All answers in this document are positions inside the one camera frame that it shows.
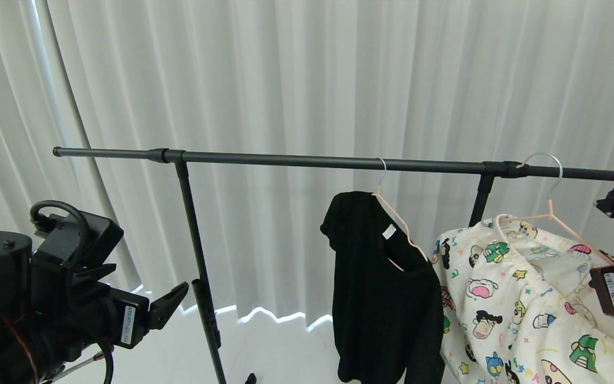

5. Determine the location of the white curtain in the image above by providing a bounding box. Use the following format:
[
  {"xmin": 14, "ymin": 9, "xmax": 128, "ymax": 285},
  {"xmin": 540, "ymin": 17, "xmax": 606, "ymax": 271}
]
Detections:
[{"xmin": 0, "ymin": 0, "xmax": 614, "ymax": 326}]

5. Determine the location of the pink clothes hanger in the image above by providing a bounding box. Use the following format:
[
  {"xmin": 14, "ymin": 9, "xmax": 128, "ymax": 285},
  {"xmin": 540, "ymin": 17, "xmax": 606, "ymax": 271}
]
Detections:
[
  {"xmin": 371, "ymin": 158, "xmax": 430, "ymax": 271},
  {"xmin": 493, "ymin": 153, "xmax": 614, "ymax": 266}
]

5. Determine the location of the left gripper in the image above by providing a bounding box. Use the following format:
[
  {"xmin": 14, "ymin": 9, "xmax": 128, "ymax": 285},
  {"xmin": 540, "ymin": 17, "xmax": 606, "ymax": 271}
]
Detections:
[{"xmin": 19, "ymin": 281, "xmax": 190, "ymax": 374}]

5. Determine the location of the cream printed garment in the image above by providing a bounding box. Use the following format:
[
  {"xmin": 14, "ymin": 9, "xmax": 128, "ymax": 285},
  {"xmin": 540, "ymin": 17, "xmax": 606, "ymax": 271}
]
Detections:
[{"xmin": 433, "ymin": 215, "xmax": 614, "ymax": 384}]

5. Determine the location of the black clothes rack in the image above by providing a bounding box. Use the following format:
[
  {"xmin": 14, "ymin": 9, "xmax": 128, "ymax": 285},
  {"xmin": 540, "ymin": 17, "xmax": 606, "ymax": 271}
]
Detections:
[{"xmin": 52, "ymin": 146, "xmax": 614, "ymax": 384}]

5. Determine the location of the black t-shirt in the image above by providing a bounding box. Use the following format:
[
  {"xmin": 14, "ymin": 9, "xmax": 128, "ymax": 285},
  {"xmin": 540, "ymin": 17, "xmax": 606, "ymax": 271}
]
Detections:
[{"xmin": 320, "ymin": 190, "xmax": 446, "ymax": 384}]

